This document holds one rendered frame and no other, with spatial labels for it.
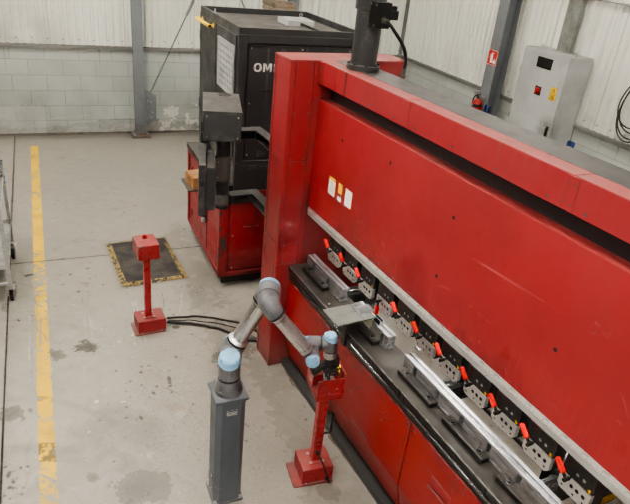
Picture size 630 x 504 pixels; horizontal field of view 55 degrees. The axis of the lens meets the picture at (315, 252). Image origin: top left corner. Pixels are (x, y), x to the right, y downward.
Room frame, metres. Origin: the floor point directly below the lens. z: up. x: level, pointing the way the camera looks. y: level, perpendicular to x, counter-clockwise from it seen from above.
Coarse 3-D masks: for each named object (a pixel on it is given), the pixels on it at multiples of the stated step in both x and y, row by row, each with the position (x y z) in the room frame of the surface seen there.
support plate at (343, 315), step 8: (352, 304) 3.19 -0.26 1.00; (360, 304) 3.20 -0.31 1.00; (328, 312) 3.07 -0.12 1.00; (336, 312) 3.08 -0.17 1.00; (344, 312) 3.09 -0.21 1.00; (352, 312) 3.10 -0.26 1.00; (336, 320) 2.99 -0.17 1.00; (344, 320) 3.00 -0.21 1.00; (352, 320) 3.01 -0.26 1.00; (360, 320) 3.02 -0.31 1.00
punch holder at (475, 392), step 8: (472, 368) 2.33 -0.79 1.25; (472, 376) 2.32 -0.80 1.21; (480, 376) 2.28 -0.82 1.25; (480, 384) 2.27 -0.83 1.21; (488, 384) 2.23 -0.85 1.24; (464, 392) 2.34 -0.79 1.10; (472, 392) 2.30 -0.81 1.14; (480, 392) 2.26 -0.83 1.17; (488, 392) 2.22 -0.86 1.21; (496, 392) 2.25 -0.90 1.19; (472, 400) 2.28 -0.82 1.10; (480, 400) 2.25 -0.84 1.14; (488, 400) 2.23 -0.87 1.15
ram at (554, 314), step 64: (320, 128) 3.82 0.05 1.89; (320, 192) 3.74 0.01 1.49; (384, 192) 3.13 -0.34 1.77; (448, 192) 2.69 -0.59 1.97; (384, 256) 3.05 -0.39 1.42; (448, 256) 2.61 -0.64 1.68; (512, 256) 2.29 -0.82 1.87; (576, 256) 2.04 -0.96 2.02; (448, 320) 2.53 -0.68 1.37; (512, 320) 2.21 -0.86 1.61; (576, 320) 1.97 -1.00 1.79; (512, 384) 2.13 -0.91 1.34; (576, 384) 1.89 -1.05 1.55
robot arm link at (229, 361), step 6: (228, 348) 2.60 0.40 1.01; (222, 354) 2.55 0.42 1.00; (228, 354) 2.56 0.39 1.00; (234, 354) 2.56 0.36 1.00; (240, 354) 2.62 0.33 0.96; (222, 360) 2.52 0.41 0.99; (228, 360) 2.51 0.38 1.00; (234, 360) 2.52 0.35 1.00; (240, 360) 2.55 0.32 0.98; (222, 366) 2.50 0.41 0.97; (228, 366) 2.49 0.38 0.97; (234, 366) 2.50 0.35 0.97; (240, 366) 2.55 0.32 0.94; (222, 372) 2.50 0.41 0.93; (228, 372) 2.49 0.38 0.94; (234, 372) 2.50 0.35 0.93; (222, 378) 2.50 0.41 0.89; (228, 378) 2.49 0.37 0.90; (234, 378) 2.51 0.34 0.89
